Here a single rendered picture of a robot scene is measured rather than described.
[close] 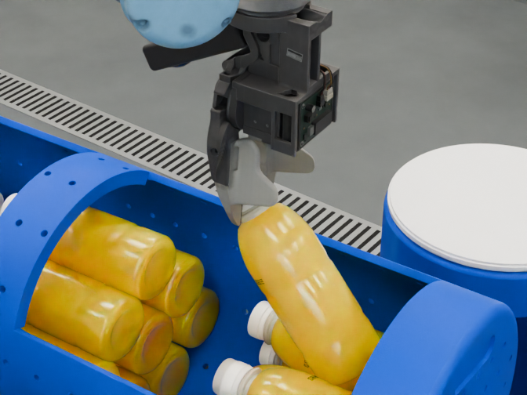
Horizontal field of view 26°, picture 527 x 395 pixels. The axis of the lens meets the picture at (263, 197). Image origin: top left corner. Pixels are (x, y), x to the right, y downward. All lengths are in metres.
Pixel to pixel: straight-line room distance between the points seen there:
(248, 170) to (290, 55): 0.12
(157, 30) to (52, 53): 3.43
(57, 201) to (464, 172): 0.61
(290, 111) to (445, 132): 2.75
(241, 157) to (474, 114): 2.82
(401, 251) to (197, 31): 0.76
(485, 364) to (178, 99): 2.84
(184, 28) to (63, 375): 0.47
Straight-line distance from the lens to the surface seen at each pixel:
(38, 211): 1.13
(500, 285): 1.39
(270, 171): 1.04
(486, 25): 4.36
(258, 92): 0.92
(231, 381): 1.07
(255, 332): 1.16
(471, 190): 1.50
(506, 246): 1.41
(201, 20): 0.72
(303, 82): 0.92
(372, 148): 3.54
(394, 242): 1.45
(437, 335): 0.97
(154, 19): 0.71
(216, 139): 0.95
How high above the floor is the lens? 1.86
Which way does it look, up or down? 34 degrees down
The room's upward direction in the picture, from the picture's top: straight up
